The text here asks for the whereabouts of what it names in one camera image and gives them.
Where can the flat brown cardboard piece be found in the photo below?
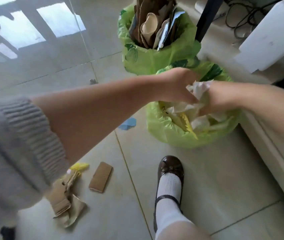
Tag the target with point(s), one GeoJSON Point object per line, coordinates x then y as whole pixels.
{"type": "Point", "coordinates": [101, 176]}

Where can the brown cardboard pieces in bin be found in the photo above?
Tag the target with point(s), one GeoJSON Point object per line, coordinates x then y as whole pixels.
{"type": "Point", "coordinates": [149, 22]}

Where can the white board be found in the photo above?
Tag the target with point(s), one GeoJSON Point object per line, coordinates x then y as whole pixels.
{"type": "Point", "coordinates": [269, 37]}

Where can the yellow wrapper scrap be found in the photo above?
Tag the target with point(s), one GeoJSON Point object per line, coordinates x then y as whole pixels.
{"type": "Point", "coordinates": [79, 166]}

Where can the green bag trash bin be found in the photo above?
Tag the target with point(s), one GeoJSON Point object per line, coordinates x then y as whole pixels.
{"type": "Point", "coordinates": [172, 132]}

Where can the person's leg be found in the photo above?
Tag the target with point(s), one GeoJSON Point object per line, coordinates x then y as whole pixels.
{"type": "Point", "coordinates": [179, 231]}

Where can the white cabinet base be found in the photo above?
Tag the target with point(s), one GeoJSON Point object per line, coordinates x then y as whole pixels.
{"type": "Point", "coordinates": [272, 159]}

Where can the person's right forearm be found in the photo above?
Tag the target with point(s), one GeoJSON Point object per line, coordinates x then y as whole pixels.
{"type": "Point", "coordinates": [269, 107]}

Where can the brown leather shoe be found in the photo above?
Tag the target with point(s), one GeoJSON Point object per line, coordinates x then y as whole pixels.
{"type": "Point", "coordinates": [170, 167]}

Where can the green bag bin with cardboard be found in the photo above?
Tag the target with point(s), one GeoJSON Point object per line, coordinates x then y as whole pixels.
{"type": "Point", "coordinates": [152, 59]}

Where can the grey knitted sweater sleeve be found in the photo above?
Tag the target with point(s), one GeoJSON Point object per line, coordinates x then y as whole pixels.
{"type": "Point", "coordinates": [12, 157]}

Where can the person's left hand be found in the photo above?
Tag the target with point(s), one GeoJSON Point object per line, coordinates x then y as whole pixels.
{"type": "Point", "coordinates": [174, 84]}

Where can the torn brown cardboard scraps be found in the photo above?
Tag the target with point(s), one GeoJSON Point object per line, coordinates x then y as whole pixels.
{"type": "Point", "coordinates": [64, 199]}

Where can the person's left forearm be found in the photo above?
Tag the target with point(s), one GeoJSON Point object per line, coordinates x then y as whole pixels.
{"type": "Point", "coordinates": [94, 109]}

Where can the person's right hand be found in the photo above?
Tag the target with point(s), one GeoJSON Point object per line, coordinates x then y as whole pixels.
{"type": "Point", "coordinates": [219, 97]}

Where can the white sock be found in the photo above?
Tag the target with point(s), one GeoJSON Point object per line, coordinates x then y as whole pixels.
{"type": "Point", "coordinates": [168, 197]}

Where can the black table leg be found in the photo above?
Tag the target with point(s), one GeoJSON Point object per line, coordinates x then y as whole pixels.
{"type": "Point", "coordinates": [208, 17]}

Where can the white paper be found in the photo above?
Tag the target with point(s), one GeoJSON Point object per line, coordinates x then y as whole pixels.
{"type": "Point", "coordinates": [199, 89]}

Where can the blue paper scrap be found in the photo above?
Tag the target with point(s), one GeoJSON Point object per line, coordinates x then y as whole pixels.
{"type": "Point", "coordinates": [127, 124]}

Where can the yellow wrapper in bin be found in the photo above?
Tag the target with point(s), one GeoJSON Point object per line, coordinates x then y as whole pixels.
{"type": "Point", "coordinates": [188, 124]}

